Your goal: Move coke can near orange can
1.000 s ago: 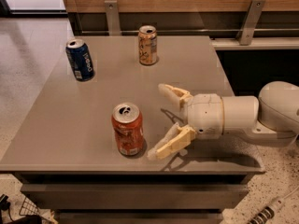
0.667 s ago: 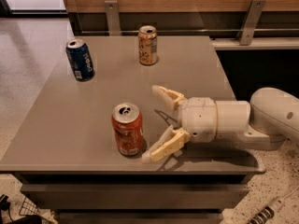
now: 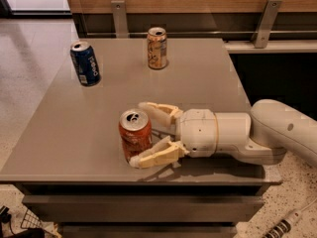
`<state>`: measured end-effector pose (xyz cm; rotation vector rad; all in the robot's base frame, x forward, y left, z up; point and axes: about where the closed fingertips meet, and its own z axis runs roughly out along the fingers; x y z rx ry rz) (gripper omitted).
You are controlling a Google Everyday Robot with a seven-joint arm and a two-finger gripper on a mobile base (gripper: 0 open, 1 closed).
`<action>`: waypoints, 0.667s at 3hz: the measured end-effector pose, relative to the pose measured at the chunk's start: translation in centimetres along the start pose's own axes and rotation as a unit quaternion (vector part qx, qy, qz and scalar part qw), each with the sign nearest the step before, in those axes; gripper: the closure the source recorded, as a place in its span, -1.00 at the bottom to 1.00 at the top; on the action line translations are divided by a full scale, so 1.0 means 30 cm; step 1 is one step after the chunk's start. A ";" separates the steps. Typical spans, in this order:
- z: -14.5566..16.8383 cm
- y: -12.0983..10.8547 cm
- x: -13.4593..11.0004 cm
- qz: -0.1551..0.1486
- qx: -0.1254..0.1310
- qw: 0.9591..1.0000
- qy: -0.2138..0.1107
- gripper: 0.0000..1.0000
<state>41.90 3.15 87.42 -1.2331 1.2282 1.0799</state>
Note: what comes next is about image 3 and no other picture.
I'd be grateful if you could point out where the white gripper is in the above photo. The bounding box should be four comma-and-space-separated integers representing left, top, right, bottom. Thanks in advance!
129, 102, 251, 169

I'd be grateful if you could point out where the red coke can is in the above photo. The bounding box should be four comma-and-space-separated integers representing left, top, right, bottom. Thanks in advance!
119, 108, 153, 161

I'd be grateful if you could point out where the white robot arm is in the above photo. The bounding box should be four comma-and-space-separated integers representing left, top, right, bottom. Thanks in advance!
129, 99, 317, 169

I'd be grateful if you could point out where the orange soda can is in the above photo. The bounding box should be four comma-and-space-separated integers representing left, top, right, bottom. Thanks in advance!
147, 27, 167, 69

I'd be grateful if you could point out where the blue pepsi can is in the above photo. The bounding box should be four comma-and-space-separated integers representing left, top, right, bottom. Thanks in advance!
70, 41, 101, 86

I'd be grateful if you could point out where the grey upper drawer front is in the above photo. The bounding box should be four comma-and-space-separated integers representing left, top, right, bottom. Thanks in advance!
23, 195, 264, 222

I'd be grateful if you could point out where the grey drawer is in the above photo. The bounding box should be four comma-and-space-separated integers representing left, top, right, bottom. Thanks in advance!
23, 195, 264, 222
61, 225, 237, 238

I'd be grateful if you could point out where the grey lower drawer front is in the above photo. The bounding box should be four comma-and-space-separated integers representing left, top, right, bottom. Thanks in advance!
61, 225, 237, 238

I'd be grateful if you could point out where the right metal bracket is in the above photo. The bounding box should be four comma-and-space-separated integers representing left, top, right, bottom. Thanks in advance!
252, 0, 282, 49

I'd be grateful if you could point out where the metal bracket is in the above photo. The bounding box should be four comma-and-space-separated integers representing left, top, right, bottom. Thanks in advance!
111, 0, 129, 39
252, 0, 282, 49

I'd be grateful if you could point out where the left metal bracket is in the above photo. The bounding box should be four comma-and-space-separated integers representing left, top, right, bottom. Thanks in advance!
111, 0, 129, 39

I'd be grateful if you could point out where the white power strip with cable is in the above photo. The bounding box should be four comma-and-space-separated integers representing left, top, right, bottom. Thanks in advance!
263, 198, 317, 238

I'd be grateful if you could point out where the black wire basket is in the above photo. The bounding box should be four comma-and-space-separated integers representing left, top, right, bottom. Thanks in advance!
0, 205, 46, 238

